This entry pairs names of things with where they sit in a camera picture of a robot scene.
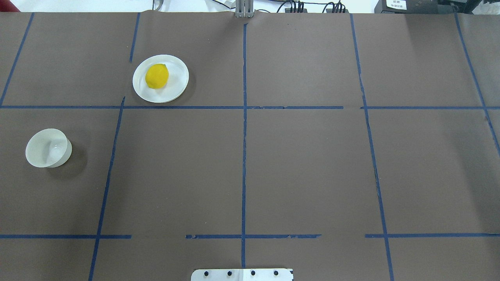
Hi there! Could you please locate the yellow lemon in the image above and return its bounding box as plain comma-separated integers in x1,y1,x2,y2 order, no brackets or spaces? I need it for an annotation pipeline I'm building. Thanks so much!
145,64,170,89

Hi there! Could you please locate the white bowl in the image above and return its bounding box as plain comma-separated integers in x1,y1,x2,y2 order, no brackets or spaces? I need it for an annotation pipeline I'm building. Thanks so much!
25,128,73,168

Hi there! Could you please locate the white round plate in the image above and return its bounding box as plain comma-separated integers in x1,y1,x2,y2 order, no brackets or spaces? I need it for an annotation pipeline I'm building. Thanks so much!
132,54,189,103

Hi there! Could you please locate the black computer box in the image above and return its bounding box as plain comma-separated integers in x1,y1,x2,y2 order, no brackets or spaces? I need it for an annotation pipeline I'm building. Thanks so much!
374,0,455,14

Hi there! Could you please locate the aluminium frame post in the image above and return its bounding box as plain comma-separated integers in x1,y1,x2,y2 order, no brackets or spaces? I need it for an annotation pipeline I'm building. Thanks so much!
235,0,255,18

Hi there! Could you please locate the white camera stand base plate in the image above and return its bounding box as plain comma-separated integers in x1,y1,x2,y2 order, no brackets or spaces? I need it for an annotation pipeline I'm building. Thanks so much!
191,268,294,281

